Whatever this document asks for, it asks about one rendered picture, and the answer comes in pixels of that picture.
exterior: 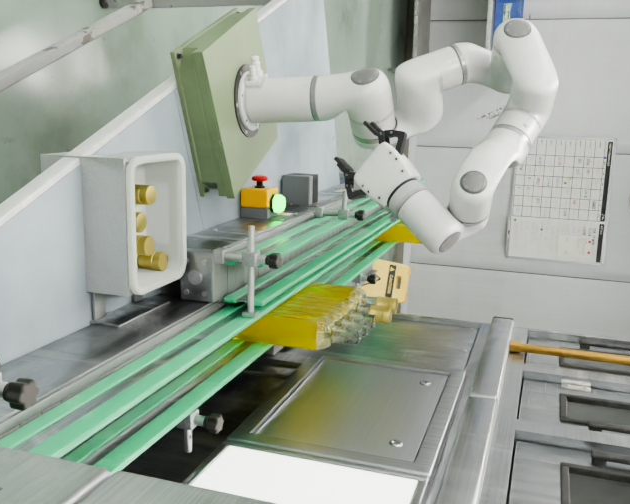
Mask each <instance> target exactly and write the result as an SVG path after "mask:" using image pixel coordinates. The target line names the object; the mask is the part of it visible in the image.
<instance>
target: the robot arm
mask: <svg viewBox="0 0 630 504"><path fill-rule="evenodd" d="M250 60H251V61H252V62H251V65H249V68H250V69H249V71H246V72H245V73H244V74H243V75H242V77H241V80H240V83H239V90H238V104H239V111H240V116H241V119H242V122H243V124H244V126H245V127H246V129H248V130H250V131H253V130H256V129H257V127H258V126H259V124H260V123H282V122H316V121H328V120H331V119H333V118H335V117H336V116H338V115H339V114H341V113H342V112H344V111H347V112H348V115H349V119H350V124H351V129H352V134H353V137H354V140H355V142H356V143H357V144H358V145H359V146H360V147H362V148H365V149H375V150H374V151H373V153H372V154H371V155H370V156H369V157H368V159H367V160H366V161H365V162H364V163H363V165H362V166H361V167H360V168H359V170H358V171H357V172H354V170H353V169H352V167H351V166H350V165H349V164H348V163H347V162H346V161H345V160H344V159H342V158H339V157H337V156H336V157H335V158H334V160H335V161H336V162H337V166H338V168H339V169H340V170H341V171H342V172H343V173H344V177H345V188H346V193H347V198H348V199H350V200H354V199H357V198H360V197H362V196H365V195H368V196H369V197H370V198H372V199H373V200H374V201H375V202H376V203H378V204H379V205H380V206H382V207H383V208H385V209H386V210H388V211H390V212H391V214H390V215H391V216H390V217H389V220H390V221H392V222H394V221H395V220H397V219H400V220H401V221H402V223H403V224H404V225H405V226H406V227H407V228H408V229H409V230H410V231H411V232H412V233H413V234H414V235H415V237H416V238H417V239H418V240H419V241H420V242H421V243H422V244H423V245H424V246H425V247H426V248H427V249H428V250H429V251H430V252H431V253H434V254H441V253H443V252H445V251H447V250H448V249H450V248H451V247H452V246H453V245H454V244H455V243H456V242H458V241H460V240H462V239H464V238H466V237H469V236H471V235H473V234H475V233H477V232H479V231H481V230H482V229H483V228H484V227H485V226H486V224H487V222H488V219H489V214H490V208H491V204H492V198H493V193H494V191H495V189H496V187H497V185H498V183H499V181H500V180H501V178H502V176H503V175H504V173H505V171H506V170H507V168H514V167H517V166H519V165H521V164H522V163H523V162H524V160H525V158H526V156H527V155H528V153H529V151H530V150H531V148H532V146H533V144H534V143H535V141H536V139H537V138H538V136H539V135H540V133H541V131H542V129H543V128H544V126H545V124H546V123H547V121H548V119H549V117H550V114H551V112H552V108H553V105H554V101H555V97H556V93H557V90H558V77H557V73H556V70H555V67H554V65H553V62H552V60H551V58H550V56H549V53H548V51H547V49H546V47H545V44H544V42H543V40H542V38H541V35H540V33H539V32H538V30H537V29H536V27H535V26H534V25H533V24H532V23H531V22H529V21H528V20H525V19H521V18H513V19H509V20H506V21H504V22H503V23H501V24H500V25H499V26H498V27H497V29H496V30H495V33H494V37H493V46H492V52H491V51H489V50H487V49H484V48H482V47H480V46H478V45H475V44H472V43H467V42H461V43H455V44H452V45H450V46H447V47H444V48H441V49H439V50H436V51H433V52H430V53H428V54H424V55H422V56H419V57H416V58H413V59H411V60H408V61H406V62H404V63H402V64H401V65H399V66H398V67H397V69H396V71H395V88H396V96H397V104H398V106H397V109H396V110H395V111H394V105H393V98H392V92H391V87H390V83H389V81H388V78H387V77H386V75H385V74H384V73H383V72H382V71H380V70H379V69H376V68H362V69H358V70H354V71H350V72H345V73H339V74H330V75H315V76H295V77H274V78H268V74H263V70H261V68H260V61H259V57H258V56H252V57H251V58H250ZM466 83H477V84H481V85H484V86H487V87H489V88H491V89H493V90H495V91H497V92H500V93H504V94H510V97H509V100H508V102H507V104H506V106H505V107H504V109H503V111H502V112H501V114H500V116H499V118H498V119H497V121H496V122H495V124H494V126H493V127H492V129H491V130H490V132H489V133H488V135H487V136H486V138H485V139H484V140H482V141H480V142H479V143H478V144H476V145H475V146H474V147H473V148H472V150H471V151H470V152H469V154H468V155H467V157H466V158H465V160H464V162H463V163H462V165H461V166H460V168H459V170H458V171H457V173H456V175H455V177H454V179H453V181H452V184H451V189H450V201H449V204H448V206H447V207H446V208H445V207H444V206H443V205H442V204H441V203H440V202H439V201H438V200H437V199H436V198H435V197H434V196H433V195H432V194H431V193H430V192H429V191H428V190H427V189H426V188H425V187H424V186H423V185H422V184H421V183H420V181H421V177H420V175H419V173H418V172H417V170H416V169H415V167H414V166H413V165H412V164H411V162H410V161H409V160H408V159H407V158H406V156H405V155H404V154H403V151H404V147H405V143H406V139H408V138H411V137H414V136H417V135H419V134H422V133H424V132H427V131H429V130H431V129H432V128H433V127H435V126H436V125H437V124H438V123H439V121H440V120H441V118H442V114H443V101H442V92H444V91H446V90H449V89H452V88H455V87H458V86H460V85H463V84H466ZM394 143H397V144H396V146H394V145H393V146H391V144H394ZM354 181H355V183H356V184H357V185H358V186H359V187H360V188H361V189H360V190H357V191H354V189H353V188H354Z"/></svg>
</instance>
